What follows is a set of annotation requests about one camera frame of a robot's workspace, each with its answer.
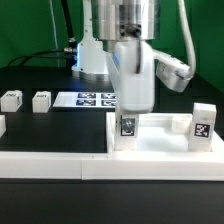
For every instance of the white sheet with AprilTags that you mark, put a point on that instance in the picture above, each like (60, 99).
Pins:
(85, 100)

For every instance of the white square table top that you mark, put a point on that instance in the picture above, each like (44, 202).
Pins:
(156, 132)

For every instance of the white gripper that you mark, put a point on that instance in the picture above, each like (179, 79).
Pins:
(131, 69)

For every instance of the white U-shaped obstacle fence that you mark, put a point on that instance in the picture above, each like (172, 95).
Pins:
(116, 165)

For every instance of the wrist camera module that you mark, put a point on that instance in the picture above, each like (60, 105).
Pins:
(174, 74)

